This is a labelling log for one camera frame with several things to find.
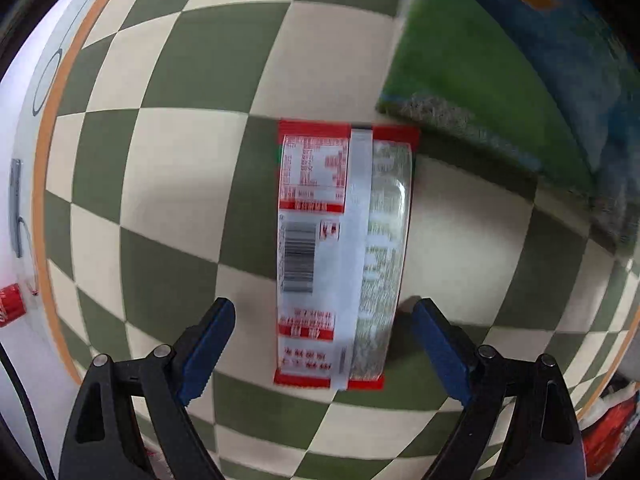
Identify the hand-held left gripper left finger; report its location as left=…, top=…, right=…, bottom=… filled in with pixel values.
left=59, top=297, right=237, bottom=480

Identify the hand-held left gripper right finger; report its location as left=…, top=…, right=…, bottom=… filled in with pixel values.
left=411, top=298, right=586, bottom=480

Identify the red clear window snack packet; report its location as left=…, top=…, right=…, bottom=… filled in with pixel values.
left=272, top=119, right=421, bottom=392

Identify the green checkered mat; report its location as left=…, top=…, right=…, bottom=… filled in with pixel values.
left=10, top=0, right=640, bottom=480

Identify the red and white snack bag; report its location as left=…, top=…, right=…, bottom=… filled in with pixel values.
left=580, top=384, right=640, bottom=479

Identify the red can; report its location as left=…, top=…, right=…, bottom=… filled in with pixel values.
left=0, top=282, right=27, bottom=329

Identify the grey slim object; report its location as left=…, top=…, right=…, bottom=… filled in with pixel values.
left=9, top=159, right=25, bottom=260

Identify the green and blue snack bag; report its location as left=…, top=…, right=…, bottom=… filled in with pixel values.
left=375, top=0, right=640, bottom=261

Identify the black cable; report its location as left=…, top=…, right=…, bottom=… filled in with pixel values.
left=0, top=345, right=56, bottom=480

